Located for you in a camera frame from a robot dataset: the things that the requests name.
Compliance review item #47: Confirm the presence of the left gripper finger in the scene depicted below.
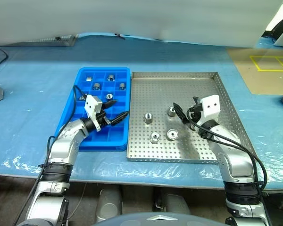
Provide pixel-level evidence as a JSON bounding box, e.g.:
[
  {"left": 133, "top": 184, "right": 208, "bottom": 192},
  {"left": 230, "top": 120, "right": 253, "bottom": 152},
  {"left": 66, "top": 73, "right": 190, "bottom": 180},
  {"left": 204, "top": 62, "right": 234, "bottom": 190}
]
[
  {"left": 103, "top": 99, "right": 118, "bottom": 109},
  {"left": 109, "top": 111, "right": 130, "bottom": 126}
]

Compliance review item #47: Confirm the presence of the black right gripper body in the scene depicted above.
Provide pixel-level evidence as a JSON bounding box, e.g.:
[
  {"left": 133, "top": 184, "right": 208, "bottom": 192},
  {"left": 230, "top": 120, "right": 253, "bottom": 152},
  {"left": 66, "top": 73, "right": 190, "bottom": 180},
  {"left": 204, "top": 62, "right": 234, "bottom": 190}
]
[{"left": 187, "top": 104, "right": 203, "bottom": 122}]

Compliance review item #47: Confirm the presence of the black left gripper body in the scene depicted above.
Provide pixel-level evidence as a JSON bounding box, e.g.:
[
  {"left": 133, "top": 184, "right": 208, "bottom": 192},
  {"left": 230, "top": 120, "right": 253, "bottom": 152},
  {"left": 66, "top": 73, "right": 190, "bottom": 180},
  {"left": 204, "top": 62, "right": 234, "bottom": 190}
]
[{"left": 96, "top": 107, "right": 112, "bottom": 128}]

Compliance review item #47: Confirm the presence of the blue compartment tray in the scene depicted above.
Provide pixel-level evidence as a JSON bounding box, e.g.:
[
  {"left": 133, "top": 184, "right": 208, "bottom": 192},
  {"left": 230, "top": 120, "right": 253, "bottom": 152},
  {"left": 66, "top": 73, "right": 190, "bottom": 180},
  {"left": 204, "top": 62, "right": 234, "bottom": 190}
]
[{"left": 57, "top": 67, "right": 132, "bottom": 152}]

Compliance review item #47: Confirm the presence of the perforated metal tray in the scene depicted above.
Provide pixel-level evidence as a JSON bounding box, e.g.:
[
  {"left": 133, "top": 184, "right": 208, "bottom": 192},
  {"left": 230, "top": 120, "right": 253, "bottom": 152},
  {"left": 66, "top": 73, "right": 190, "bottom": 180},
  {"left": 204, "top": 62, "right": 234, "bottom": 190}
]
[{"left": 126, "top": 71, "right": 255, "bottom": 165}]

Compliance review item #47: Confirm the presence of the brown cardboard sheet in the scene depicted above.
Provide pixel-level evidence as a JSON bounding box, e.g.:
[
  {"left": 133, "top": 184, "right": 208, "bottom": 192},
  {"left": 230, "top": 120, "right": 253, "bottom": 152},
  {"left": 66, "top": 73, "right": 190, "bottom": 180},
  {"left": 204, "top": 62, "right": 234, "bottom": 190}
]
[{"left": 227, "top": 48, "right": 283, "bottom": 95}]

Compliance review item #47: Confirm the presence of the blue plastic table cover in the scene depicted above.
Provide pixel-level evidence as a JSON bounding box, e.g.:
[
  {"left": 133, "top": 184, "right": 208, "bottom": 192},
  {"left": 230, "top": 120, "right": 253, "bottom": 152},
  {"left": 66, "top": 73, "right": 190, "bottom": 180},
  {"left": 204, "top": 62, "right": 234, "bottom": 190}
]
[{"left": 0, "top": 32, "right": 283, "bottom": 190}]

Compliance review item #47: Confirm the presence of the grey rounded cylinder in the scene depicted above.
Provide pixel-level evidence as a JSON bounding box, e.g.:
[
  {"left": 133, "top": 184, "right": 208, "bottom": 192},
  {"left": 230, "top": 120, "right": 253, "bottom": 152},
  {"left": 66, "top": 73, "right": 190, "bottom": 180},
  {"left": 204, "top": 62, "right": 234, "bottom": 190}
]
[
  {"left": 159, "top": 188, "right": 191, "bottom": 215},
  {"left": 96, "top": 186, "right": 123, "bottom": 223}
]

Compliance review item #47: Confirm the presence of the grey robot torso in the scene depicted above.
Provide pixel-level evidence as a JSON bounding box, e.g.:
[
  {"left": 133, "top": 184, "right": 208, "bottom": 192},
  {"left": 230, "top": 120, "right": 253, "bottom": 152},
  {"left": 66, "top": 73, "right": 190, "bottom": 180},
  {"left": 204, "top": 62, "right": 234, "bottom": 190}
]
[{"left": 91, "top": 211, "right": 193, "bottom": 226}]

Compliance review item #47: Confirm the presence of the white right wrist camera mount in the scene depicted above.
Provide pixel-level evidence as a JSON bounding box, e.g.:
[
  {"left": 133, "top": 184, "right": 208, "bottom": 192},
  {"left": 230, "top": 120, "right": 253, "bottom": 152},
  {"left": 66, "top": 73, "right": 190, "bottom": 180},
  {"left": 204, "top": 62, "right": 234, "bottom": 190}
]
[{"left": 200, "top": 94, "right": 221, "bottom": 126}]

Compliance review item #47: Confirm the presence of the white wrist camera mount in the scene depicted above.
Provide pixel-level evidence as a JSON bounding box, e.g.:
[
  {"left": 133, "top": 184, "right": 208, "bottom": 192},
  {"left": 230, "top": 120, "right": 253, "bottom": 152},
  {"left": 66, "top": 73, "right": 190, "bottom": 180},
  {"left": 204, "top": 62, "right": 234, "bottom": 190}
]
[
  {"left": 200, "top": 94, "right": 221, "bottom": 126},
  {"left": 84, "top": 95, "right": 103, "bottom": 132}
]

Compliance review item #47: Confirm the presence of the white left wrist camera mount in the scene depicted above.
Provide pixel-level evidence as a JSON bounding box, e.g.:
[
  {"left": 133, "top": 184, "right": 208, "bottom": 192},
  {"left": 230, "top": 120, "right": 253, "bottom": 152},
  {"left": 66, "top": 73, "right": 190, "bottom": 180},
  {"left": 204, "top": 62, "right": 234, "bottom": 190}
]
[{"left": 84, "top": 95, "right": 103, "bottom": 132}]

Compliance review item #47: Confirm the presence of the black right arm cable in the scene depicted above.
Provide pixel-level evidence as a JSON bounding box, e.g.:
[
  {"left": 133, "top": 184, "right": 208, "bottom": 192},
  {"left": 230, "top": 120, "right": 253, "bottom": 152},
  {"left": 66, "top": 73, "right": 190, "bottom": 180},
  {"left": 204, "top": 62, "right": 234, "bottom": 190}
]
[{"left": 187, "top": 110, "right": 268, "bottom": 196}]

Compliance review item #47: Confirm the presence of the black hanging cable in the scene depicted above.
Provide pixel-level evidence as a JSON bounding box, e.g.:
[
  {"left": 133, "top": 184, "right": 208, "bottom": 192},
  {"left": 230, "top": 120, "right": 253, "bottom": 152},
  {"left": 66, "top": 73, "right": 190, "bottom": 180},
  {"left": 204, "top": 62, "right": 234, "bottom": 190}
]
[{"left": 270, "top": 13, "right": 283, "bottom": 44}]

